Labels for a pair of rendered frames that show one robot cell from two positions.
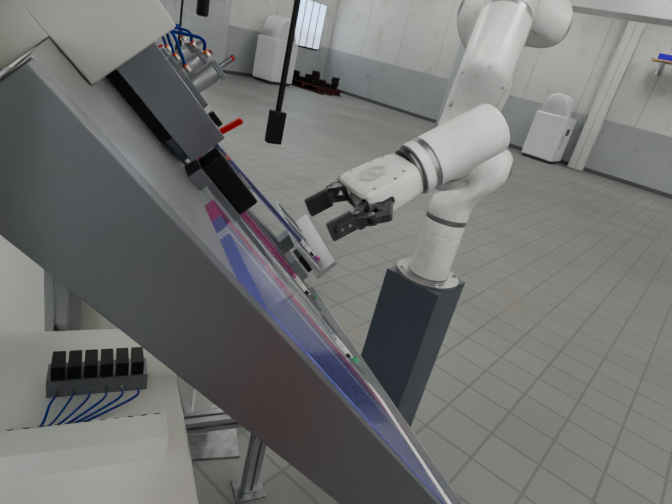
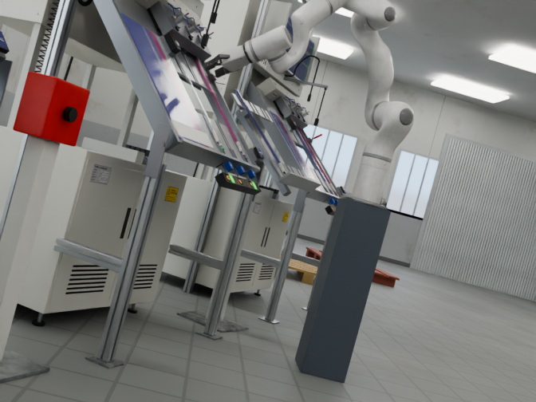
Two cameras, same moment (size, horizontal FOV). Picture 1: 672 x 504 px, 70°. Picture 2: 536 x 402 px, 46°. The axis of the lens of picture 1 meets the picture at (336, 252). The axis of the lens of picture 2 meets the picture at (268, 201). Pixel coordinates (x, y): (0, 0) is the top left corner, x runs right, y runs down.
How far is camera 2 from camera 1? 2.19 m
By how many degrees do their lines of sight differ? 54
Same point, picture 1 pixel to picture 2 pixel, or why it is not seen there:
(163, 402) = not seen: hidden behind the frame
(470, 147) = (265, 37)
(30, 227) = not seen: outside the picture
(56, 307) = not seen: hidden behind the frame
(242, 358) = (108, 12)
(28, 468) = (96, 147)
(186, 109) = (164, 20)
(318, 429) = (120, 36)
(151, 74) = (158, 11)
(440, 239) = (362, 166)
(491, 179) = (386, 118)
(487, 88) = (296, 25)
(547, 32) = (368, 14)
